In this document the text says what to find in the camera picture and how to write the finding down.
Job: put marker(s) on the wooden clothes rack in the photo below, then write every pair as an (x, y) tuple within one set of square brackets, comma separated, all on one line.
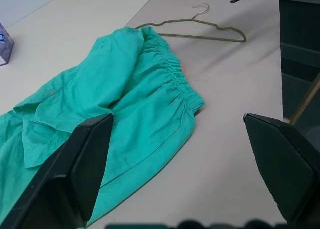
[(306, 100)]

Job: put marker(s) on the green shorts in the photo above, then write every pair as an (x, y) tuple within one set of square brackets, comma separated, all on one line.
[(125, 89)]

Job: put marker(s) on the purple tissue box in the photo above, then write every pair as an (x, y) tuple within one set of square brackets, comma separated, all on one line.
[(5, 46)]

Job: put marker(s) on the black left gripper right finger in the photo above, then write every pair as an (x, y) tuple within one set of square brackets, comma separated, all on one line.
[(287, 169)]

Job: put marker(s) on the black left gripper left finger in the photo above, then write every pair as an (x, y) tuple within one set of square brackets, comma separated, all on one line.
[(55, 184)]

